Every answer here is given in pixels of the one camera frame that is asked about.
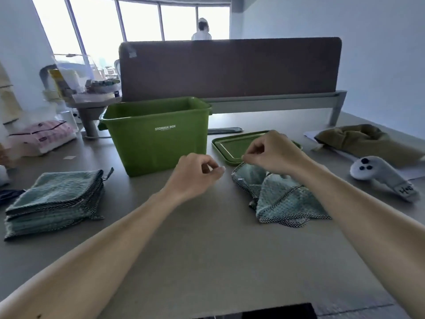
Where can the person's right hand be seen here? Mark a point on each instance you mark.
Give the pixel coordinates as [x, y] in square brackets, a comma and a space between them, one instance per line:
[279, 152]

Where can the person's left hand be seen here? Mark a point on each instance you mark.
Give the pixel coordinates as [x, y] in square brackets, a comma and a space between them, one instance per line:
[192, 176]

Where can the green plastic storage box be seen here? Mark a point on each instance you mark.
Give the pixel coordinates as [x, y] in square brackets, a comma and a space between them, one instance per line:
[156, 149]

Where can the person's left forearm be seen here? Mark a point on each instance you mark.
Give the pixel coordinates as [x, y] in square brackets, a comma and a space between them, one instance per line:
[83, 269]

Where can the person's right forearm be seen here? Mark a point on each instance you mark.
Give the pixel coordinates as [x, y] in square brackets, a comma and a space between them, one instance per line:
[372, 222]

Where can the clear plastic organizer box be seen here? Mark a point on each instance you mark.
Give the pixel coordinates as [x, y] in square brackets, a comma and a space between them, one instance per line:
[96, 96]

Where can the person's black trousers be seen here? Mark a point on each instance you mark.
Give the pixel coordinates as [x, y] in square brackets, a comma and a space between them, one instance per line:
[282, 312]

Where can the green flat plastic lid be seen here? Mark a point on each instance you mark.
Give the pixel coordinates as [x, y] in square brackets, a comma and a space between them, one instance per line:
[232, 146]

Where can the grey desk riser shelf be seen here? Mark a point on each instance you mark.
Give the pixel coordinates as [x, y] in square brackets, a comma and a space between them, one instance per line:
[282, 102]

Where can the black phone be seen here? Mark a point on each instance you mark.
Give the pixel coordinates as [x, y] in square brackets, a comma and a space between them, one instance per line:
[225, 130]

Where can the olive cloth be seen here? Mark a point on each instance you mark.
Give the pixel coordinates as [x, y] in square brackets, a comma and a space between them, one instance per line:
[365, 142]

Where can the brown desk divider panel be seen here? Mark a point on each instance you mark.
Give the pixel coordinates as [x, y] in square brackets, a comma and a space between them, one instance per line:
[232, 69]

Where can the white controller with label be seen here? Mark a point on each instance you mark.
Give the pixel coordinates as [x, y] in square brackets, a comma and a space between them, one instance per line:
[375, 169]

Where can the white power cube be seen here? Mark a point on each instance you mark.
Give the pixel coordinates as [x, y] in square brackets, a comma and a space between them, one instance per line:
[78, 117]

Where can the white mesh chair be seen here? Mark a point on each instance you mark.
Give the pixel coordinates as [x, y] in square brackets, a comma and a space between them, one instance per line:
[117, 68]

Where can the pink tissue pack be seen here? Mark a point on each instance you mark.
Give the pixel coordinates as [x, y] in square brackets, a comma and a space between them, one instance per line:
[43, 137]

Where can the glass jar white lid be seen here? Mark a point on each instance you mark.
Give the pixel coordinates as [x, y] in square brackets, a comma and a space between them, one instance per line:
[51, 95]

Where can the yellow wipes canister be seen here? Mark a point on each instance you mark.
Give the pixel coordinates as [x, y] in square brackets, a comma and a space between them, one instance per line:
[58, 83]

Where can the large glass window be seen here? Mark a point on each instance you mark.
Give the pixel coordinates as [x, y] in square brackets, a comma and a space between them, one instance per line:
[96, 26]

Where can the grey office chair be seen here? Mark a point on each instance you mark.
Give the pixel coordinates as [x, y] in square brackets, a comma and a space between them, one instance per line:
[43, 74]

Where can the blue foil wrapper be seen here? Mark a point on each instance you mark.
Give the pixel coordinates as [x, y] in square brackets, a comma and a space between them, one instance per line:
[10, 196]

